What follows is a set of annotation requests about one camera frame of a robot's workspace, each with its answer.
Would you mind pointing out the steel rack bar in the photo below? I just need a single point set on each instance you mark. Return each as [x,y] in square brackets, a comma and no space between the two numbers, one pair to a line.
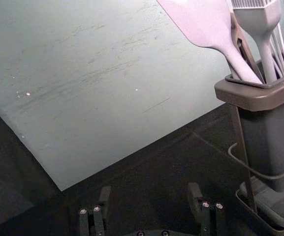
[245,159]

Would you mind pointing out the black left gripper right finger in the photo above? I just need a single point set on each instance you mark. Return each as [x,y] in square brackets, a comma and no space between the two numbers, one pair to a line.
[207,218]

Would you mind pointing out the black table cloth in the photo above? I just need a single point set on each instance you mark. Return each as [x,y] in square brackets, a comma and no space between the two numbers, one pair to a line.
[156,172]

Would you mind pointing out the pale grey silicone brush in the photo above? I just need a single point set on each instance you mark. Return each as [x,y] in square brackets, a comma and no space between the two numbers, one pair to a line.
[260,27]

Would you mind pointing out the dark grey drip tray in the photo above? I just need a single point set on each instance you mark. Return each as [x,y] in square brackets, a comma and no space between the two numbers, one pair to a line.
[272,209]

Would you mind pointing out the brown steel tongs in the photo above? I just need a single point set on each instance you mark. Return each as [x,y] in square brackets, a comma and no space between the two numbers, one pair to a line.
[245,49]

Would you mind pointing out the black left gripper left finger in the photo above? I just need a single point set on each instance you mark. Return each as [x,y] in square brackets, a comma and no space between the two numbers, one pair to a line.
[99,221]

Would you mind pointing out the plain pale wall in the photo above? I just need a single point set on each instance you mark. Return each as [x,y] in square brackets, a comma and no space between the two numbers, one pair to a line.
[95,86]

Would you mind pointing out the pale grey silicone spatula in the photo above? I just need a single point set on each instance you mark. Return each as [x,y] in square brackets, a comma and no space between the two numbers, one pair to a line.
[203,24]

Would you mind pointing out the dark grey utensil holder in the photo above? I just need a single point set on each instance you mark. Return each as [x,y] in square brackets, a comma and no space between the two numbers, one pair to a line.
[272,137]

